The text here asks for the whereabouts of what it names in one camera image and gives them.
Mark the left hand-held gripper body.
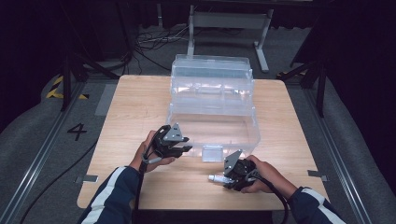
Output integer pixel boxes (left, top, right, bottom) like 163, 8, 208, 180
151, 122, 188, 160

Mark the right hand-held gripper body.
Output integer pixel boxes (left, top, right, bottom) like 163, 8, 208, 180
221, 148, 260, 191

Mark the white ointment tube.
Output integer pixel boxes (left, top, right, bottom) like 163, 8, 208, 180
207, 174, 236, 185

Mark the clear plastic storage box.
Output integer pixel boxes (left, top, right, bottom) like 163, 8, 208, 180
165, 53, 262, 163

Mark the person's left hand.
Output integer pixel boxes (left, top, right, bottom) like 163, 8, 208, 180
128, 130, 177, 174

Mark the person's right hand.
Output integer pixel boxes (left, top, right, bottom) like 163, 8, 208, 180
239, 154, 299, 201

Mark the grey tape piece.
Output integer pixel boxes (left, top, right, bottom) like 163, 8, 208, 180
74, 174, 99, 185
307, 169, 330, 183

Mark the black metal stand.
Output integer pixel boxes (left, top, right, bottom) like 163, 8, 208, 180
60, 3, 121, 113
276, 58, 329, 119

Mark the right hand-held gripper cable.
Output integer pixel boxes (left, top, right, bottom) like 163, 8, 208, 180
247, 172, 290, 224

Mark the hand-held gripper cable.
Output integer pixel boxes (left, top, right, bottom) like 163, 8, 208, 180
134, 124, 172, 218
247, 172, 290, 224

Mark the left hand-held gripper cable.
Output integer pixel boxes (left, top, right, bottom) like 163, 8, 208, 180
134, 124, 172, 218

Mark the tangle of floor cables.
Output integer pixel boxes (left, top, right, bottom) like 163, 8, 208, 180
133, 25, 191, 77

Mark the black floor cable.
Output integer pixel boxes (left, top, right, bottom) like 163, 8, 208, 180
19, 139, 99, 224

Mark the grey metal post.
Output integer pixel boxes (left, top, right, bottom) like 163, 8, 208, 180
156, 3, 164, 28

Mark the grey metal table frame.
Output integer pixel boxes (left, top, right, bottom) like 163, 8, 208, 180
184, 4, 276, 75

